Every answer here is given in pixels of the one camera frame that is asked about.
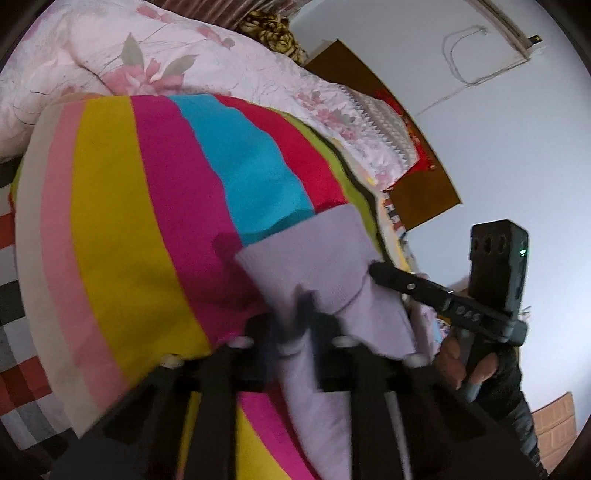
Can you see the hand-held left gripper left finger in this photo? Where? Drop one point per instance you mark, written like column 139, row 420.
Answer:
column 258, row 337

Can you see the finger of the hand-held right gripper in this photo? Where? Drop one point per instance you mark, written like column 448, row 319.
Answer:
column 406, row 286

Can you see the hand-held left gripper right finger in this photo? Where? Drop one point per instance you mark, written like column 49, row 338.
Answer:
column 332, row 337

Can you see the lilac pants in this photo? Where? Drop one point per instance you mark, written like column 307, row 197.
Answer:
column 318, row 258

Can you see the person's right hand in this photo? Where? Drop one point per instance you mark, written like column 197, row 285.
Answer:
column 450, row 362

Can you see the striped cloth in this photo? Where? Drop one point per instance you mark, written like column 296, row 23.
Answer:
column 393, row 213

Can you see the dark brown wooden headboard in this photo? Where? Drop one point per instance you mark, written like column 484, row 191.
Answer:
column 425, row 198

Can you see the red and white lace cloth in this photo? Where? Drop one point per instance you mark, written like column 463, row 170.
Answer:
column 418, row 157

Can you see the light brown wooden wardrobe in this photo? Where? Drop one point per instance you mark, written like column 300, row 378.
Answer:
column 554, row 429

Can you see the colourful striped blanket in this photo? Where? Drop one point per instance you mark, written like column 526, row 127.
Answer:
column 115, row 207

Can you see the checked bedsheet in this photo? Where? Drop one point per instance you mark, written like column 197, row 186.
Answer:
column 18, row 332

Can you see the gold floral cloth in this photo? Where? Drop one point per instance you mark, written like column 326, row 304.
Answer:
column 272, row 32

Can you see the pale pink floral quilt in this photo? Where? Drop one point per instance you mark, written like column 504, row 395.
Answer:
column 138, row 46

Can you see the brown striped curtain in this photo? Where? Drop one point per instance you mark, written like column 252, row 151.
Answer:
column 221, row 11

